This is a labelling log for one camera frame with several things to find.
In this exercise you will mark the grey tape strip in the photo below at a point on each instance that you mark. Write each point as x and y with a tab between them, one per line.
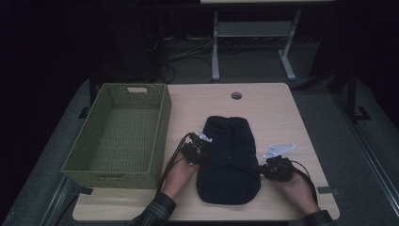
327	190

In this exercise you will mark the black tape strip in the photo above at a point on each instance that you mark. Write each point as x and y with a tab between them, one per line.
84	190

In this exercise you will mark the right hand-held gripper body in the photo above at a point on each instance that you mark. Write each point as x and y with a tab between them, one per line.
279	169

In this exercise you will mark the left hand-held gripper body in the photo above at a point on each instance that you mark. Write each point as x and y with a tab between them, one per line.
193	150

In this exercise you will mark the person's left hand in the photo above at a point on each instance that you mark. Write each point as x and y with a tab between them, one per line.
180	177

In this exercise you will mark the person's right hand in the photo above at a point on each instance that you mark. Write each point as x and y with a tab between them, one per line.
298	191

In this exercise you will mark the green woven basket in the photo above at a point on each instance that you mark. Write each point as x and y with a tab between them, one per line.
125	125

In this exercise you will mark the black metal stand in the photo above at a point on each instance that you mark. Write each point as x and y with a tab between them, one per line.
351	94

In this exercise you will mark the dark cloth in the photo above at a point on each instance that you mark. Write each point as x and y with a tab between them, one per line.
229	179

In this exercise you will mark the white metal table frame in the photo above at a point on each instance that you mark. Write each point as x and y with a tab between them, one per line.
251	29

